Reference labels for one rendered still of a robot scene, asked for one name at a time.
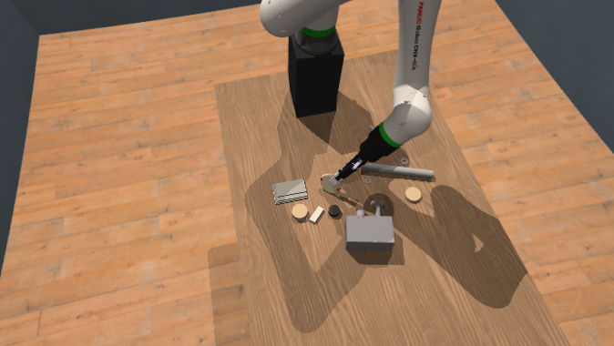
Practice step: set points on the dark grey cylinder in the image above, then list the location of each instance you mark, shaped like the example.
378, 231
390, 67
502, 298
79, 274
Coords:
334, 210

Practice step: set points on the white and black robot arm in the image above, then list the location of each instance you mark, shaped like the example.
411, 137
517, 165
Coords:
417, 19

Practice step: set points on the grey metal rod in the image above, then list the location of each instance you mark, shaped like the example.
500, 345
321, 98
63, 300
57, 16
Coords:
415, 172

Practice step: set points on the cream flat round disc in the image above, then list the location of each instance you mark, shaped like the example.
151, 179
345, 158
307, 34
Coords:
412, 194

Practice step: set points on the beige round disc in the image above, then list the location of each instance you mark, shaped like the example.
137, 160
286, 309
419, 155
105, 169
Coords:
299, 212

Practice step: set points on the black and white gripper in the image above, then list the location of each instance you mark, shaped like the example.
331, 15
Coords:
366, 154

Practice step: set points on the beige gear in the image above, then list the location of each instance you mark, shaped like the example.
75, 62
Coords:
327, 186

